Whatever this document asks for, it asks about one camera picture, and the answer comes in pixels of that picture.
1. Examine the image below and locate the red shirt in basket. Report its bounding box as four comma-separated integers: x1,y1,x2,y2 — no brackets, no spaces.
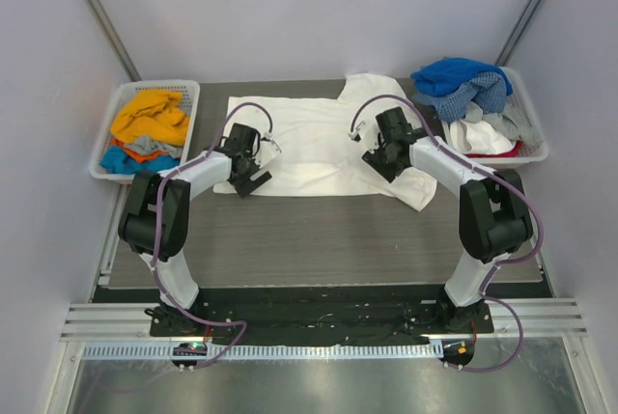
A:
466,141,522,158

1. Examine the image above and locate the left white plastic basket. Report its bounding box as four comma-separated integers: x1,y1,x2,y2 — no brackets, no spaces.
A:
89,79,201,184

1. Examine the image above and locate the orange shirt left basket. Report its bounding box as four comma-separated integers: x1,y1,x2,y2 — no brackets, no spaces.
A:
111,138,169,163

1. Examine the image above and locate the slotted cable duct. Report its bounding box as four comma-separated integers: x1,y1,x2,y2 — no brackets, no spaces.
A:
81,342,443,362

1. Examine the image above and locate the aluminium corner post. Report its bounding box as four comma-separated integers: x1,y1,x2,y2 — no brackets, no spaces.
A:
495,0,546,67
84,0,142,82

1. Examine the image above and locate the right aluminium corner post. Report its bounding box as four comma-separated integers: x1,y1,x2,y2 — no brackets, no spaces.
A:
495,0,546,67

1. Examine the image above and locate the left aluminium corner post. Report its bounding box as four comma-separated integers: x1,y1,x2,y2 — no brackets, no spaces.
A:
84,0,142,82

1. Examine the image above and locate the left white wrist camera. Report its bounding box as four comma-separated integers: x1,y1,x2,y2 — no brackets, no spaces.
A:
253,131,282,168

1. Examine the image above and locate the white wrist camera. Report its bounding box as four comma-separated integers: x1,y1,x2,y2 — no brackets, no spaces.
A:
349,121,379,152
253,131,282,168

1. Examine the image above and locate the blue t-shirt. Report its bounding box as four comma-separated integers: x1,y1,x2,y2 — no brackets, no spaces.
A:
410,57,513,97

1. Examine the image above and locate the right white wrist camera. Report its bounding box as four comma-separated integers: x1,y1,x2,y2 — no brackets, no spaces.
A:
349,121,379,152

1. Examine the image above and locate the white plastic basket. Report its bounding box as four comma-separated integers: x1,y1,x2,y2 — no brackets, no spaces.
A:
89,79,201,184
474,67,549,169

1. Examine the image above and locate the grey t-shirt in basket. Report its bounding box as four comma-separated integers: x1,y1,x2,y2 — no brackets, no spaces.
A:
464,101,544,146

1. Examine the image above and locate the yellow t-shirt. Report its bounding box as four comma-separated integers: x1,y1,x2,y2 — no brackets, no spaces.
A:
110,89,190,147

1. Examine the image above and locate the right white plastic basket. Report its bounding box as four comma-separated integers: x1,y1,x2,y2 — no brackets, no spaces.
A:
474,67,549,169

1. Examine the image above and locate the teal t-shirt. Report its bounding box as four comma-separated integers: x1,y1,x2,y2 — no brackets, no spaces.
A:
100,146,180,175

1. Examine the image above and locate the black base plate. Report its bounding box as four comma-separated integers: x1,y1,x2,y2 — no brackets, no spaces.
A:
145,285,494,346

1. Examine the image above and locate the white t-shirt red print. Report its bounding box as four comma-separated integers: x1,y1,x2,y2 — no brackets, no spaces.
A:
227,73,437,211

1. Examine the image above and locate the aluminium rail frame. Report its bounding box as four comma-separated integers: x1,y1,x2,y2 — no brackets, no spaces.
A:
61,188,586,343

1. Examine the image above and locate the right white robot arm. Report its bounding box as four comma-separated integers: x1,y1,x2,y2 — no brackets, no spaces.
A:
362,107,533,332

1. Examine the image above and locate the grey shirt left basket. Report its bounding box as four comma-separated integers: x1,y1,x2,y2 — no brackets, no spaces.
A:
125,135,183,158

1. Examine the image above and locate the white shirt in basket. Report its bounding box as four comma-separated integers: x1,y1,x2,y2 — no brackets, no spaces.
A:
442,120,516,154

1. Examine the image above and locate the blue checkered cloth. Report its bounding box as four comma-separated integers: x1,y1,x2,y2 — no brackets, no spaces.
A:
412,71,513,123

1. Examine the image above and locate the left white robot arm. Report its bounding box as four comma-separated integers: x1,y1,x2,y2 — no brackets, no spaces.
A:
118,124,281,336

